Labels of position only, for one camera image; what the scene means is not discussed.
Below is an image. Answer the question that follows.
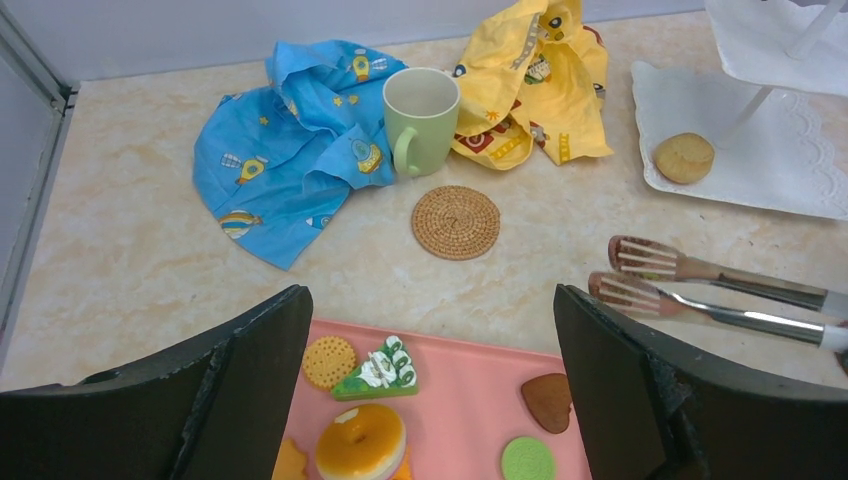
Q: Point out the yellow patterned cloth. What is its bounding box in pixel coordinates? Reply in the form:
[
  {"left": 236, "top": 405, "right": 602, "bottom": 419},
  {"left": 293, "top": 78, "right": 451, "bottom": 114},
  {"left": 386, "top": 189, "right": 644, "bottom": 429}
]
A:
[{"left": 452, "top": 0, "right": 613, "bottom": 171}]

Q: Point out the pink plastic tray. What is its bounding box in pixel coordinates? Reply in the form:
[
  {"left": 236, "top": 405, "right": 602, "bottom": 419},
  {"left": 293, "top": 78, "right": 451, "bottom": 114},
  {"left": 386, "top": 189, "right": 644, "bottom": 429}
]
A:
[{"left": 283, "top": 318, "right": 592, "bottom": 479}]

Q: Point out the blue patterned cloth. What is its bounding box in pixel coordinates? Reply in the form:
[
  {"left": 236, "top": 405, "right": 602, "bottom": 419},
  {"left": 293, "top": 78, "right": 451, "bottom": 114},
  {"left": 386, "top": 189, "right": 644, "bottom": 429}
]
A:
[{"left": 193, "top": 40, "right": 404, "bottom": 270}]

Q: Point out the green cake slice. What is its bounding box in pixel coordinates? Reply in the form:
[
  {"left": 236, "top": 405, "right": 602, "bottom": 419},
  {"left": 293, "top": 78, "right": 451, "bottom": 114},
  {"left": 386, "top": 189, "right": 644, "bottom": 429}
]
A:
[{"left": 331, "top": 335, "right": 419, "bottom": 401}]

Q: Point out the white tiered dessert stand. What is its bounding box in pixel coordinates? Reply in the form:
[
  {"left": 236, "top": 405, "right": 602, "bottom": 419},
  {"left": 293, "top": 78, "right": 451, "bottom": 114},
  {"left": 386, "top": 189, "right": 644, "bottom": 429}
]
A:
[{"left": 631, "top": 1, "right": 847, "bottom": 221}]

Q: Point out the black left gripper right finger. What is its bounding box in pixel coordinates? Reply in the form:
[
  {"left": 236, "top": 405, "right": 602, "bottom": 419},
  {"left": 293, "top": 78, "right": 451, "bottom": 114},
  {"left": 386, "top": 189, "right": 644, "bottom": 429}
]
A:
[{"left": 555, "top": 285, "right": 847, "bottom": 479}]

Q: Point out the round yellow cracker biscuit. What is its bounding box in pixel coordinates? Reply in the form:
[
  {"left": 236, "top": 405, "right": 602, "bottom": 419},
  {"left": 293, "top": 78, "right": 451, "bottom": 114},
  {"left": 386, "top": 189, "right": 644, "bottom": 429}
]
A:
[{"left": 301, "top": 335, "right": 358, "bottom": 391}]

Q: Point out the green round macaron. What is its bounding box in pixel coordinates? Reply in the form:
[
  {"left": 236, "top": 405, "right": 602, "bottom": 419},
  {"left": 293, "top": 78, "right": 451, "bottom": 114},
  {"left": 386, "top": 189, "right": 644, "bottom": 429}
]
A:
[{"left": 501, "top": 436, "right": 557, "bottom": 480}]

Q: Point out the brown heart cookie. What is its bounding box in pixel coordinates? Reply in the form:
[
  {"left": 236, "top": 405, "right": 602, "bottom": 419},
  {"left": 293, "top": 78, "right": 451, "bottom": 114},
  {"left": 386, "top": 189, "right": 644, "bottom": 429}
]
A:
[{"left": 520, "top": 373, "right": 572, "bottom": 434}]

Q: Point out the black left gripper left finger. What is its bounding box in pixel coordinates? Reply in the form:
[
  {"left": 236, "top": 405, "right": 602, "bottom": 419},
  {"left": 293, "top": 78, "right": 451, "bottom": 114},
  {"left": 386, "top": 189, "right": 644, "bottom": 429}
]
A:
[{"left": 1, "top": 285, "right": 313, "bottom": 479}]

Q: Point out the woven rattan coaster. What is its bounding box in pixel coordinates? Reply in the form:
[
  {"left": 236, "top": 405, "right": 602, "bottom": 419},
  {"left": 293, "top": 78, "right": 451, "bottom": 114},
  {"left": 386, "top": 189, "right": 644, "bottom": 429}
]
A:
[{"left": 411, "top": 185, "right": 501, "bottom": 261}]

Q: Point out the round tan muffin cake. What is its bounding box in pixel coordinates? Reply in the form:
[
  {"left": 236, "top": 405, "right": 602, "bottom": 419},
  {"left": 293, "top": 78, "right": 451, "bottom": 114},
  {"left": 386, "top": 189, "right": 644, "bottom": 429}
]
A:
[{"left": 653, "top": 132, "right": 715, "bottom": 184}]

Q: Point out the yellow flower cookie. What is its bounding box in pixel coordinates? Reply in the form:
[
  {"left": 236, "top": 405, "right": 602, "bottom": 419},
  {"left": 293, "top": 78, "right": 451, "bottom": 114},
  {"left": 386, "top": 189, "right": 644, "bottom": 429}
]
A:
[{"left": 271, "top": 438, "right": 308, "bottom": 480}]

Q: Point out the green mug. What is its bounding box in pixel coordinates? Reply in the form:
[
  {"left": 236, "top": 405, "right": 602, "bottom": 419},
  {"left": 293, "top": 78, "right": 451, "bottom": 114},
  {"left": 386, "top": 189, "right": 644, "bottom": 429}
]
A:
[{"left": 382, "top": 67, "right": 461, "bottom": 177}]

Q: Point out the metal tongs white handle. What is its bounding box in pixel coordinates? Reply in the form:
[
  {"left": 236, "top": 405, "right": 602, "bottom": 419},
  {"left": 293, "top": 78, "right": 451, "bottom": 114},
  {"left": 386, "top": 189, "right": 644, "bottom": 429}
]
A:
[{"left": 588, "top": 235, "right": 848, "bottom": 354}]

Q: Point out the orange glazed bun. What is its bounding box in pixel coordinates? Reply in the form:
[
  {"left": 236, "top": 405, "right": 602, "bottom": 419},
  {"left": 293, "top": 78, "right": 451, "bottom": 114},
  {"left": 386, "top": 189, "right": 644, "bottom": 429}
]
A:
[{"left": 314, "top": 403, "right": 408, "bottom": 479}]

